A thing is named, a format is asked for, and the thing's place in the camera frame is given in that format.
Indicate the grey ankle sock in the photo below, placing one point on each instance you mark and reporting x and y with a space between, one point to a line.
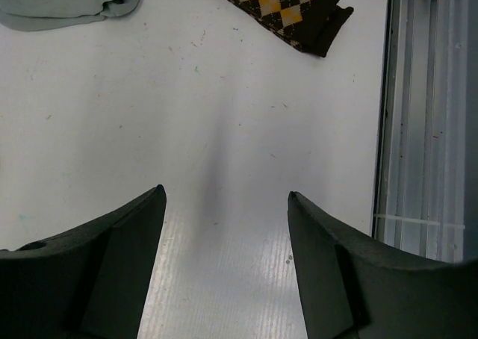
41 15

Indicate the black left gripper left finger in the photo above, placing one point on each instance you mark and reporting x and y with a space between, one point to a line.
88 282

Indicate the aluminium frame rail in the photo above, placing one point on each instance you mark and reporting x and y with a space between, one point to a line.
426 181

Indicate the dark brown argyle sock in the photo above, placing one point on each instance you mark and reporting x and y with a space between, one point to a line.
309 26

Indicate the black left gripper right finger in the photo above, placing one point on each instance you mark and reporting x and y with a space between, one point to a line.
353 286

